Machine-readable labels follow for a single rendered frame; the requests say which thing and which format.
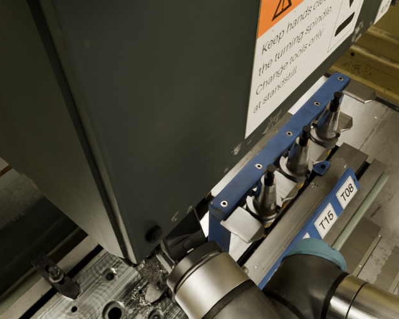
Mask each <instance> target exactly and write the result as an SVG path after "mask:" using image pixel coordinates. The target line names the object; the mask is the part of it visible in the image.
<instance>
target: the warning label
mask: <svg viewBox="0 0 399 319"><path fill-rule="evenodd" d="M363 1H364V0H260V9H259V15H258V25H257V31H256V41H255V52H254V58H253V68H252V74H251V84H250V95H249V101H248V111H247V117H246V127H245V133H244V138H247V136H249V135H250V134H251V133H252V131H254V129H256V128H257V127H258V126H259V124H261V123H262V122H263V121H264V119H266V117H268V116H269V115H270V114H271V112H273V111H274V110H275V109H276V108H277V107H278V105H280V104H281V103H282V102H283V101H284V100H285V99H286V98H287V97H288V96H289V95H290V94H291V93H292V92H293V91H294V90H295V89H296V88H297V87H298V86H299V85H300V84H301V83H302V82H303V81H304V80H305V79H306V78H307V77H308V76H309V75H310V74H311V73H312V72H313V71H314V70H315V69H316V68H317V67H318V66H319V65H320V64H321V63H322V62H323V61H324V60H325V59H326V58H327V57H328V56H329V55H330V54H331V53H332V52H333V51H334V50H335V49H336V48H337V47H338V46H339V45H340V44H341V43H342V42H343V41H344V40H345V39H346V38H347V37H348V36H349V35H350V34H351V33H352V32H353V29H354V27H355V24H356V21H357V18H358V15H359V13H360V9H361V7H362V3H363Z"/></svg>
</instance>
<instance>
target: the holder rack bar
mask: <svg viewBox="0 0 399 319"><path fill-rule="evenodd" d="M349 81H350V77H348V76H346V75H343V74H342V73H340V72H337V71H335V72H334V73H333V74H332V75H331V76H330V77H329V78H328V79H327V80H326V81H325V82H324V83H323V84H322V85H321V86H320V87H319V89H318V90H317V91H316V92H315V93H314V94H313V95H312V96H311V97H310V98H309V99H308V100H307V101H306V102H305V104H304V105H303V106H302V107H301V108H300V109H299V110H298V111H297V112H296V113H295V114H294V115H293V116H292V117H291V118H290V119H289V120H288V121H287V122H286V123H285V124H284V125H283V126H282V127H281V128H280V129H279V130H278V131H277V133H276V134H275V135H274V136H273V137H272V138H271V139H270V140H269V141H268V142H267V143H266V144H265V145H264V147H263V148H261V150H259V152H257V153H256V155H254V157H252V159H251V160H250V161H249V162H248V163H247V164H246V165H245V166H244V167H243V168H242V169H241V170H240V171H239V172H238V173H237V175H236V176H235V177H234V178H233V179H232V180H231V181H230V182H229V183H228V184H227V185H226V186H225V187H224V188H223V189H222V190H221V191H220V192H219V193H218V194H217V195H216V196H215V197H214V198H213V199H212V200H211V201H210V203H209V205H208V211H209V212H210V213H211V214H213V215H214V216H216V217H217V218H218V219H219V220H221V221H222V220H223V219H224V218H226V217H227V216H228V214H229V213H230V212H231V211H232V210H233V209H234V208H235V207H236V206H237V205H238V204H239V205H241V204H242V203H243V202H244V201H245V200H246V199H247V196H249V195H250V194H251V193H252V190H253V189H254V188H257V182H258V181H259V180H260V179H261V178H262V176H263V175H265V173H266V172H267V165H270V164H272V165H274V166H276V165H277V164H278V163H279V162H280V159H281V157H282V156H283V157H285V155H286V154H287V153H288V152H289V151H288V148H289V147H290V146H291V145H292V144H293V142H294V141H295V140H296V139H297V138H298V137H299V136H300V134H301V133H303V130H302V128H303V126H305V125H308V126H310V127H311V126H312V124H313V122H314V121H316V118H317V116H318V115H319V114H320V113H321V112H322V111H323V110H324V108H325V107H326V106H327V105H328V104H329V103H330V102H331V100H333V99H334V93H335V92H341V90H342V88H343V87H344V86H345V85H346V84H347V83H348V82H349Z"/></svg>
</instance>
